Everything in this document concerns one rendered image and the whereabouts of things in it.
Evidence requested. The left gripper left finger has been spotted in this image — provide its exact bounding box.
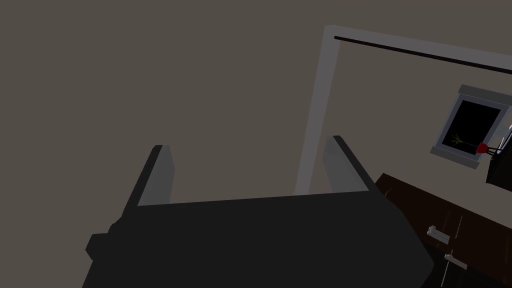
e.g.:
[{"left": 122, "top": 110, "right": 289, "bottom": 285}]
[{"left": 121, "top": 144, "right": 176, "bottom": 218}]

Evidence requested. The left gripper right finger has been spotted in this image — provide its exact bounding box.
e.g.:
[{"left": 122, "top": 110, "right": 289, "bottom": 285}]
[{"left": 322, "top": 135, "right": 377, "bottom": 193}]

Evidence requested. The dark brown wooden cabinet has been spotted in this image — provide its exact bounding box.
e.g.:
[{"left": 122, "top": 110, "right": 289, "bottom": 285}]
[{"left": 374, "top": 172, "right": 512, "bottom": 288}]

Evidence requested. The grey framed dark window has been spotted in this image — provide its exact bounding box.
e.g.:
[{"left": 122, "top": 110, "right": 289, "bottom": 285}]
[{"left": 429, "top": 83, "right": 512, "bottom": 171}]

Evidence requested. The red potted plant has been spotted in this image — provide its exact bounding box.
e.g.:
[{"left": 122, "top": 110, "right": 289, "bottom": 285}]
[{"left": 451, "top": 133, "right": 491, "bottom": 156}]

